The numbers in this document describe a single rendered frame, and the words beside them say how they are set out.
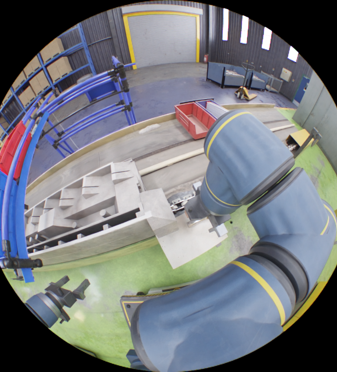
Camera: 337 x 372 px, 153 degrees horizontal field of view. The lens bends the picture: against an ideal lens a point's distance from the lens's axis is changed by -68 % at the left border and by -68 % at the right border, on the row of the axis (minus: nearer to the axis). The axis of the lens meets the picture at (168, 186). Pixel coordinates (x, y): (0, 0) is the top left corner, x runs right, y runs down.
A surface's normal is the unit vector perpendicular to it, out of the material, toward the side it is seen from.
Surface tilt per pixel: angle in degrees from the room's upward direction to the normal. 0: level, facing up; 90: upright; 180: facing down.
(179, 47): 90
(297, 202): 32
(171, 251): 0
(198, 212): 0
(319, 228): 21
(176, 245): 0
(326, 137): 90
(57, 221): 45
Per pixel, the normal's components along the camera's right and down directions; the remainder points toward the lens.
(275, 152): -0.33, -0.32
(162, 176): -0.07, -0.46
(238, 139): -0.67, -0.07
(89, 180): 0.35, -0.69
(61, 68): 0.39, 0.81
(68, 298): 0.97, -0.22
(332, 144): -0.92, 0.37
